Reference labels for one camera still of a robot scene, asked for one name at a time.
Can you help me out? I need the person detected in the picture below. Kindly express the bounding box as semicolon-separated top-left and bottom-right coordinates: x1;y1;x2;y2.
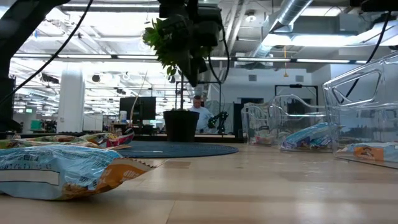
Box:
188;95;216;134

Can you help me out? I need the green plant in black pot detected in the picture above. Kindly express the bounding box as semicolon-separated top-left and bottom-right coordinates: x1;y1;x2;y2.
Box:
142;17;218;143

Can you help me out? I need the yellow hanging cord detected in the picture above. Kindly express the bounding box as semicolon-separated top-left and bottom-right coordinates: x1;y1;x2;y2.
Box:
282;45;289;78

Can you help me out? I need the multicoloured granola bar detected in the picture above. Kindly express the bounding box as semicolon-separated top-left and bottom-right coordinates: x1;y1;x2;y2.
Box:
248;134;280;146

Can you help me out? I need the black panel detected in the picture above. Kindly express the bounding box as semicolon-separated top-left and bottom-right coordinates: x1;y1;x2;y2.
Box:
0;77;16;132

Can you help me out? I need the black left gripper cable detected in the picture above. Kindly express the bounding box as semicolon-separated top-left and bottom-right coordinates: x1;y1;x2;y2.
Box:
207;26;231;85

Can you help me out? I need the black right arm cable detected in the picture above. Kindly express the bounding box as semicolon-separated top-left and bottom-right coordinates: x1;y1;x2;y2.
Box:
340;11;392;104

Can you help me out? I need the black metal table frame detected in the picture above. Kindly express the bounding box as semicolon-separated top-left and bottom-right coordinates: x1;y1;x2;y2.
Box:
133;133;243;144

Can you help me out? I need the large clear plastic bin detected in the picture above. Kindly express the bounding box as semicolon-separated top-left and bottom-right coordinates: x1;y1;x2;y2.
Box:
322;51;398;170

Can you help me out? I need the ceiling light strip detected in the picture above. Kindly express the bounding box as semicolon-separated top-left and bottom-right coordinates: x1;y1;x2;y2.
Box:
12;53;368;64

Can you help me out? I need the black monitor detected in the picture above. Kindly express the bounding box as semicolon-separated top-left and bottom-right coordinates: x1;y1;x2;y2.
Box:
119;96;157;123

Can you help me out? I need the black stand frame with lamp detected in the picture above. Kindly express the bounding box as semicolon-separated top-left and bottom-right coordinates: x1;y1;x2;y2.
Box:
274;83;319;106

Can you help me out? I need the silver air duct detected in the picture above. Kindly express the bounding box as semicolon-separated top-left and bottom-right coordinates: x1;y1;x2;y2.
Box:
253;0;314;58

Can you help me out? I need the round dark blue mat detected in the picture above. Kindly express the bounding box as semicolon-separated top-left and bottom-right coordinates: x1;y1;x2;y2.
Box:
116;140;239;159

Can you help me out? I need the light blue granola bar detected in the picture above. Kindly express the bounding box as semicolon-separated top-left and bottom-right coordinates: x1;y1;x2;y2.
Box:
280;136;333;152
287;122;333;142
0;144;156;201

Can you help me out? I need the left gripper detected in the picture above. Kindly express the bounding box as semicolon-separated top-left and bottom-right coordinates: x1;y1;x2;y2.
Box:
158;0;224;88

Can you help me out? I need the white column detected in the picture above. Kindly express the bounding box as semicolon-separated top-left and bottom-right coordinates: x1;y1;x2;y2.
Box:
57;71;86;134

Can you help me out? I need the white cabinet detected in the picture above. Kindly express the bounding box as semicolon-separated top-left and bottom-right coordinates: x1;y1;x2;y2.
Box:
82;113;104;132

